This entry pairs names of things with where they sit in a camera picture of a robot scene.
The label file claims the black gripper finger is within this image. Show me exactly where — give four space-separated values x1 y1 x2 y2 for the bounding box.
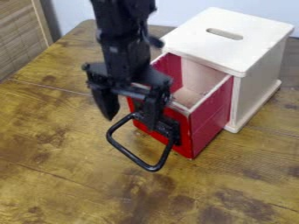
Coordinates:
143 87 173 130
91 87 121 121

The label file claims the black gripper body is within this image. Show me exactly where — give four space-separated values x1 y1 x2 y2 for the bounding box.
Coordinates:
82 38 173 100

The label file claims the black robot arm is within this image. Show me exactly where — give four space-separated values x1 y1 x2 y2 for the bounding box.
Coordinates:
83 0 173 129

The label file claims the red wooden drawer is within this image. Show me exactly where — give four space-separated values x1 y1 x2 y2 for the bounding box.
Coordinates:
126 52 236 160

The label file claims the white wooden box cabinet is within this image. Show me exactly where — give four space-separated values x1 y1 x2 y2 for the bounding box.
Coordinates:
163 7 296 133

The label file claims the black cable loop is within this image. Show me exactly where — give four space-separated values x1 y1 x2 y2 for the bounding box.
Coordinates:
139 27 166 49

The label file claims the black metal drawer handle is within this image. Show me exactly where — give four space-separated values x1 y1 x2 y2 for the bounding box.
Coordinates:
107 112 181 172

